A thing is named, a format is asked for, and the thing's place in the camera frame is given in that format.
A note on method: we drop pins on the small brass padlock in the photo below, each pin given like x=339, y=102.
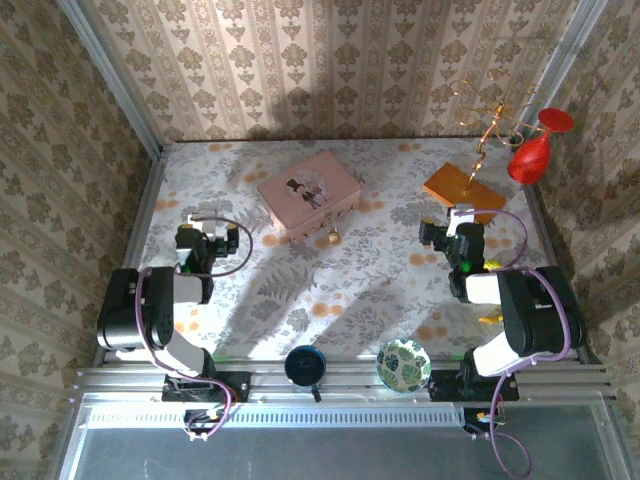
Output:
x=333, y=238

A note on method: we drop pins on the pink tin box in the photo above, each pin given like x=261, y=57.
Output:
x=335, y=175

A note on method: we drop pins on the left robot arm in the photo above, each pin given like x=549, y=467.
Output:
x=125, y=310

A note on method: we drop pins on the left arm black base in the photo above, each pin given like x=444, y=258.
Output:
x=235, y=385

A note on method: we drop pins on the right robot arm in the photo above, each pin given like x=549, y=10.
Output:
x=540, y=310

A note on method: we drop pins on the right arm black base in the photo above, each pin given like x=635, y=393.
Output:
x=445, y=387

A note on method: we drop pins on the orange wooden board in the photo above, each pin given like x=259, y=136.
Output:
x=450, y=185

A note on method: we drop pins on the floral table cover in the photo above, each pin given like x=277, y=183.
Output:
x=350, y=300

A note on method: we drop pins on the red wine glass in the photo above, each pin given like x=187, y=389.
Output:
x=530, y=160

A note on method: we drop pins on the leaf pattern bowl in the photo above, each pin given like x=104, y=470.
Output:
x=404, y=367

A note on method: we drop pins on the dark blue mug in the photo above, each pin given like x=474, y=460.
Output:
x=305, y=365

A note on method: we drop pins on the left black connector box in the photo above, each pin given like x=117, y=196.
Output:
x=202, y=419

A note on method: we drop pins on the black connector box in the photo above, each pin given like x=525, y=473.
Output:
x=202, y=419
x=470, y=417

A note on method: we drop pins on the right black connector box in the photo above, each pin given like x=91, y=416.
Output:
x=470, y=417

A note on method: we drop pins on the grey metal plate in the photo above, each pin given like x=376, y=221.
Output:
x=325, y=455

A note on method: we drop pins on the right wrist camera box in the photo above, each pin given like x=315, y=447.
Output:
x=459, y=220

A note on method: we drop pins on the left aluminium side rail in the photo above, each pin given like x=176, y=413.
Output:
x=146, y=210

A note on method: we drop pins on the aluminium side rail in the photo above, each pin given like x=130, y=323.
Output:
x=146, y=210
x=542, y=220

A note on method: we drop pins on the right aluminium side rail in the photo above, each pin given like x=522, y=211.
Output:
x=542, y=220

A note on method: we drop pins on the aluminium front rail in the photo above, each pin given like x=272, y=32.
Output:
x=350, y=380

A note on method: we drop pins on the left aluminium corner post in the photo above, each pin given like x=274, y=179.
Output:
x=110, y=70

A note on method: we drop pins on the aluminium corner post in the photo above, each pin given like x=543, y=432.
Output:
x=110, y=70
x=572, y=50

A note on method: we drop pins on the right aluminium corner post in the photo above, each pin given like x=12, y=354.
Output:
x=572, y=50

